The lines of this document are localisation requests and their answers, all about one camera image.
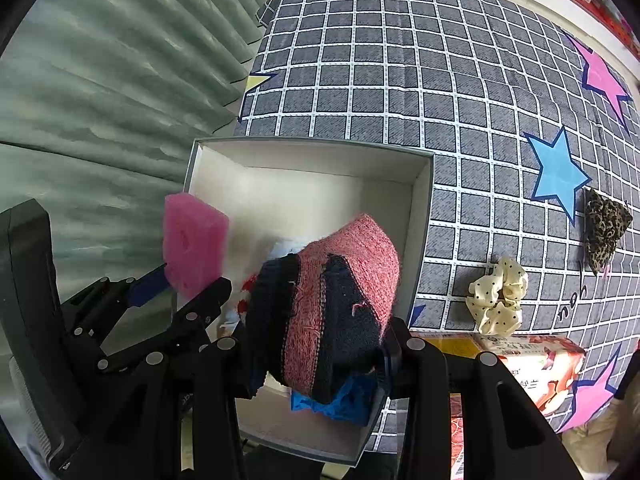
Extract pink foam sponge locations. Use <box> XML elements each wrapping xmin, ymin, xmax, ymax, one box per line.
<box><xmin>163</xmin><ymin>193</ymin><xmax>230</xmax><ymax>300</ymax></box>

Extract pink and navy sock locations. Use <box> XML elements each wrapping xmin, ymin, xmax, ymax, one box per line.
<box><xmin>238</xmin><ymin>214</ymin><xmax>400</xmax><ymax>404</ymax></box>

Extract cream polka dot scrunchie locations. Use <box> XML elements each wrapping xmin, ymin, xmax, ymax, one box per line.
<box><xmin>465</xmin><ymin>257</ymin><xmax>529</xmax><ymax>337</ymax></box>

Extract blue cloth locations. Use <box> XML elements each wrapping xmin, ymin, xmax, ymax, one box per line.
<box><xmin>290</xmin><ymin>373</ymin><xmax>378</xmax><ymax>427</ymax></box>

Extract leopard print scrunchie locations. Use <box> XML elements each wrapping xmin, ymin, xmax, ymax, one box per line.
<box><xmin>585</xmin><ymin>188</ymin><xmax>634</xmax><ymax>275</ymax></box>

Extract red snack box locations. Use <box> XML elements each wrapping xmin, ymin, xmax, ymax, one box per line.
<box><xmin>412</xmin><ymin>332</ymin><xmax>585</xmax><ymax>479</ymax></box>

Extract grey storage box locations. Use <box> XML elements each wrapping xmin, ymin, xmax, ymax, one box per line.
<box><xmin>183</xmin><ymin>136</ymin><xmax>433</xmax><ymax>466</ymax></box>

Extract green curtain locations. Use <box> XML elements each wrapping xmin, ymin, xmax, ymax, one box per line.
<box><xmin>1</xmin><ymin>0</ymin><xmax>264</xmax><ymax>298</ymax></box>

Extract grey checked star tablecloth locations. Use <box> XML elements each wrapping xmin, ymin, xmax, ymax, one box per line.
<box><xmin>234</xmin><ymin>0</ymin><xmax>640</xmax><ymax>453</ymax></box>

